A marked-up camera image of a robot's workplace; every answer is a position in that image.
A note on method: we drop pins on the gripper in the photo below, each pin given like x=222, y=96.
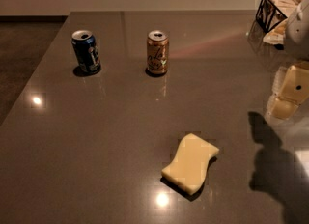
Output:
x=298, y=36

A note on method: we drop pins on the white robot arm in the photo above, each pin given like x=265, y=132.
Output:
x=296, y=44

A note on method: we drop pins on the yellow wavy sponge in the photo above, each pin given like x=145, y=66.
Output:
x=188, y=168

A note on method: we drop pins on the orange LaCroix can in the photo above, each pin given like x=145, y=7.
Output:
x=157, y=52

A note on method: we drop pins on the blue soda can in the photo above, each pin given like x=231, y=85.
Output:
x=86, y=51

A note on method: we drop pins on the black wire napkin holder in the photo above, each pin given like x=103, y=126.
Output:
x=272, y=12

